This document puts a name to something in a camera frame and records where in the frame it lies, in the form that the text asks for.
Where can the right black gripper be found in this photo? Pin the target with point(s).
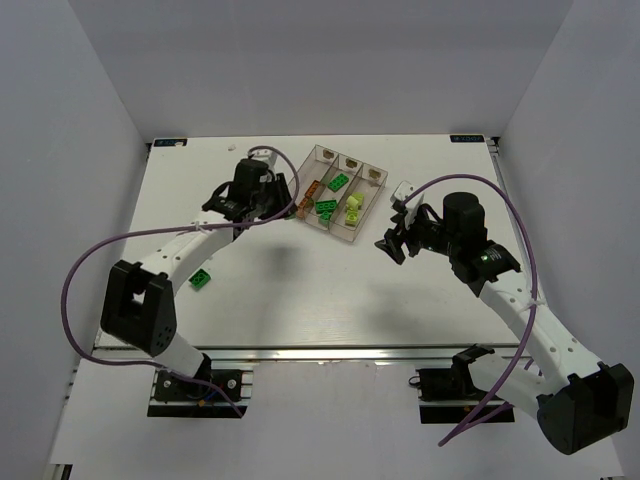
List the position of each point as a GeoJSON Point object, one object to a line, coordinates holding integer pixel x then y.
{"type": "Point", "coordinates": [407, 239]}

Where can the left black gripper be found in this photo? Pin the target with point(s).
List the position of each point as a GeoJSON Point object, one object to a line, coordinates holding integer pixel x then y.
{"type": "Point", "coordinates": [279, 195]}

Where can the orange lego brick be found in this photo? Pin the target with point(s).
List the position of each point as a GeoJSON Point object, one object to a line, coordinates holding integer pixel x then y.
{"type": "Point", "coordinates": [302, 206]}

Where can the green two-by-three lego brick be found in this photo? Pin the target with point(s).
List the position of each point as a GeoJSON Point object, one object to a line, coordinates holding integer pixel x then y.
{"type": "Point", "coordinates": [326, 206]}

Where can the small lime lego brick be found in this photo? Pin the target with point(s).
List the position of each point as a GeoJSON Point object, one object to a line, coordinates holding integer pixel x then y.
{"type": "Point", "coordinates": [351, 218]}

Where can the small green lego cube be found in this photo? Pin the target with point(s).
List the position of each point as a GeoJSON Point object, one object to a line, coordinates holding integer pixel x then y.
{"type": "Point", "coordinates": [325, 217]}

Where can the lime sloped lego brick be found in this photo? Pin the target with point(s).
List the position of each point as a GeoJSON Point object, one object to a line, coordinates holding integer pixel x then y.
{"type": "Point", "coordinates": [354, 202]}

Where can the green lego plate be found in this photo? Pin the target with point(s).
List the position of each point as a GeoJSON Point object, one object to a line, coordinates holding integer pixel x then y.
{"type": "Point", "coordinates": [338, 182]}

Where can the green curved lego brick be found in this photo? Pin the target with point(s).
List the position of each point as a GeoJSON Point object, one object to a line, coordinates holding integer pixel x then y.
{"type": "Point", "coordinates": [199, 279]}

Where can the brown lego plate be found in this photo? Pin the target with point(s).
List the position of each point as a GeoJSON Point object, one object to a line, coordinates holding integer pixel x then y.
{"type": "Point", "coordinates": [312, 188]}

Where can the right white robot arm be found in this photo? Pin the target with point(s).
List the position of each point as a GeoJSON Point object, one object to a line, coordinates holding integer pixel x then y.
{"type": "Point", "coordinates": [577, 399]}

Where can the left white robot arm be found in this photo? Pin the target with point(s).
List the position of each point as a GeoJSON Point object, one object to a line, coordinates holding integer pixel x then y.
{"type": "Point", "coordinates": [139, 307]}

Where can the clear left bin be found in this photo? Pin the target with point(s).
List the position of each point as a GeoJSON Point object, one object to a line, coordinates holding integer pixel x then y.
{"type": "Point", "coordinates": [300, 172]}

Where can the clear right bin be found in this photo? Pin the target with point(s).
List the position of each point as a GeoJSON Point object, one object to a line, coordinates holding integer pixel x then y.
{"type": "Point", "coordinates": [365, 179]}

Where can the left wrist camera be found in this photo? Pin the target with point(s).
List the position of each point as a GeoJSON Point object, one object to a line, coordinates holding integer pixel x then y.
{"type": "Point", "coordinates": [266, 155]}

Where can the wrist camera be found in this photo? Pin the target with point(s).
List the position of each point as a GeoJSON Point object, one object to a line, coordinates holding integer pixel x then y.
{"type": "Point", "coordinates": [406, 200]}
{"type": "Point", "coordinates": [266, 155]}

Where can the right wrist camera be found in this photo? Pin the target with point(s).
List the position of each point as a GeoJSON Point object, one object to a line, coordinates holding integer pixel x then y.
{"type": "Point", "coordinates": [406, 200]}

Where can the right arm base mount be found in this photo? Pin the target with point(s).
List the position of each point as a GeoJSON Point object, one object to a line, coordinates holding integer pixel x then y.
{"type": "Point", "coordinates": [443, 384]}

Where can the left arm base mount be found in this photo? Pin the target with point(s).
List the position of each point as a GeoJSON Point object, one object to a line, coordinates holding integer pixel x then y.
{"type": "Point", "coordinates": [174, 398]}

